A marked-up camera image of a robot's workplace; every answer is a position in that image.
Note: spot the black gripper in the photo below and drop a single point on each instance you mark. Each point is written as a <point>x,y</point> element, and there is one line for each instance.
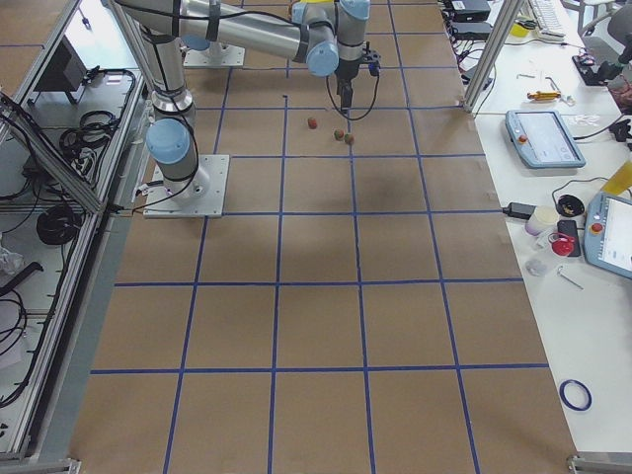
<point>346,72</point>

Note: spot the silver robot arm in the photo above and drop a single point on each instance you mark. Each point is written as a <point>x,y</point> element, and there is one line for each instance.
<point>327,36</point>

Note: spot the teach pendant far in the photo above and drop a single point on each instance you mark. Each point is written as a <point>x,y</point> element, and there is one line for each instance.
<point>542,140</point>

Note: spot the teach pendant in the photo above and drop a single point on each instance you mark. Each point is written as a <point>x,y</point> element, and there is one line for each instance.
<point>607,238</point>
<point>542,140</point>

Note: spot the black power adapter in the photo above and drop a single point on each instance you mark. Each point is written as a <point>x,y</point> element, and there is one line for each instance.
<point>518,210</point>

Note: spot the white plastic cup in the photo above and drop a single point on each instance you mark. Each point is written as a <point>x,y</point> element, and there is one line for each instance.
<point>542,218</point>

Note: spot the black phone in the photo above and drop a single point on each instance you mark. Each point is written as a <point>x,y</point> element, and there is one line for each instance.
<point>569,228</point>

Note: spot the red round object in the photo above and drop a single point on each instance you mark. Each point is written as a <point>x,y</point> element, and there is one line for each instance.
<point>562,244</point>

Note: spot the black control box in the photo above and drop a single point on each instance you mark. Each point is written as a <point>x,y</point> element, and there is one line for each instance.
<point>64,73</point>

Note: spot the teach pendant near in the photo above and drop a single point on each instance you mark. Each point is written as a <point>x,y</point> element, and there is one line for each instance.
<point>607,238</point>

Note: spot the blue tape roll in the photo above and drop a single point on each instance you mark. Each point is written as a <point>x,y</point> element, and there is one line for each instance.
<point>575,395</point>

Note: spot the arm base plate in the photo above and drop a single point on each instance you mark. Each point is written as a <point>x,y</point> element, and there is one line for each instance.
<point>217,55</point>
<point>204,196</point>

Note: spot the aluminium frame post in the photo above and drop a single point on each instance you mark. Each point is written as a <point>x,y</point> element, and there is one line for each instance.
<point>500,30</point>

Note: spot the orange handled tool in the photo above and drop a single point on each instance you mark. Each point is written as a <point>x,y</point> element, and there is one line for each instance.
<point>540,96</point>

